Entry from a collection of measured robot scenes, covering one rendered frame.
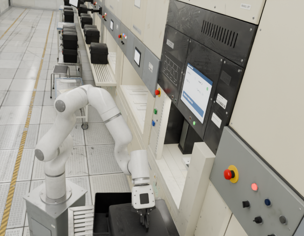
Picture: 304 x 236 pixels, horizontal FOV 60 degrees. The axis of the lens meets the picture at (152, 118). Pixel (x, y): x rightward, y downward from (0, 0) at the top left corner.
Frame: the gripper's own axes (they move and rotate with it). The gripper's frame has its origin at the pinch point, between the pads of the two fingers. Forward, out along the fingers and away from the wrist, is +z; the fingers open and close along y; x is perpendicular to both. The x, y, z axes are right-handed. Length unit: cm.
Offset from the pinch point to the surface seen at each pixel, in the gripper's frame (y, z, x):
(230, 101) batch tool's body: 29, -43, -40
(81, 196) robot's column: -25, -13, 60
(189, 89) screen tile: 29, -61, -7
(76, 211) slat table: -28, -5, 50
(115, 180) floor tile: 18, -27, 180
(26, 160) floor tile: -79, -60, 214
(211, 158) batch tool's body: 26.6, -23.2, -21.7
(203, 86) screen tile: 29, -56, -21
